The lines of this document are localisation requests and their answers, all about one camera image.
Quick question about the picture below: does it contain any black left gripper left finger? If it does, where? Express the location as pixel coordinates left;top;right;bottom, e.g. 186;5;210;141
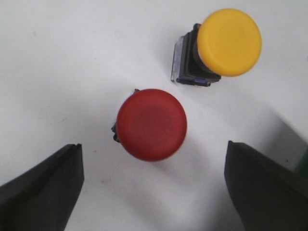
0;144;84;231

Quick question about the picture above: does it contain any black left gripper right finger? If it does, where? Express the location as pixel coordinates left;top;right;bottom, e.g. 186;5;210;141
224;141;308;231

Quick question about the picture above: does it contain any green conveyor belt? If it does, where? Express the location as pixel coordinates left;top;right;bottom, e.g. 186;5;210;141
295;152;308;179

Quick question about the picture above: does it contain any red mushroom button centre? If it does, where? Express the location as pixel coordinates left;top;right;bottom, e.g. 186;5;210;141
111;89;187;162

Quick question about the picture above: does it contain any yellow mushroom button top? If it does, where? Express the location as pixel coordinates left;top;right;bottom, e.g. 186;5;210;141
171;8;262;87

